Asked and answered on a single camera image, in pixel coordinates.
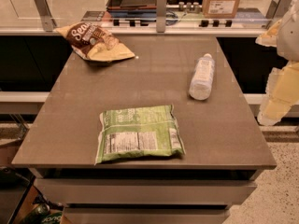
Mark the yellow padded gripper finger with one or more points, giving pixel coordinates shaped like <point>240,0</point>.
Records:
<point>282,93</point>

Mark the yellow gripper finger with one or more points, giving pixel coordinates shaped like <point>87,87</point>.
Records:
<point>269,38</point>

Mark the brown chip bag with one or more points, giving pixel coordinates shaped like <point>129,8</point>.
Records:
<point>93,43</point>

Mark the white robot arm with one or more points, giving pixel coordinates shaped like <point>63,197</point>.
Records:
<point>288,35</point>

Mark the green chip bag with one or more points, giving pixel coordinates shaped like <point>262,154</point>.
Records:
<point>138,132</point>

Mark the cardboard box with label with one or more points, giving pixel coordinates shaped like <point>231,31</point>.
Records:
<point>220,8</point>

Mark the clear plastic water bottle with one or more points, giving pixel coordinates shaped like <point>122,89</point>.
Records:
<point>202,78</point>

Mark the grey table drawer base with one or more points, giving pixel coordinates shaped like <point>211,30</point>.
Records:
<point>145,201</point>

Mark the green can under table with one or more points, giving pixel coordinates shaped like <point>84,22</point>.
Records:
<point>36,214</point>

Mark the right metal railing post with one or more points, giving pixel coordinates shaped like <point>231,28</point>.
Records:
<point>276,10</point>

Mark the metal railing post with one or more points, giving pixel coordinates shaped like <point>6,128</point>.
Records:
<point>47,21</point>
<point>160,16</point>
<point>276,10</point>

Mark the middle metal railing post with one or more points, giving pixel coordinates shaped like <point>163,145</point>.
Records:
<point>160,16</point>

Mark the left metal railing post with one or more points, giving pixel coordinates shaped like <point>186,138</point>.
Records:
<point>47,21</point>

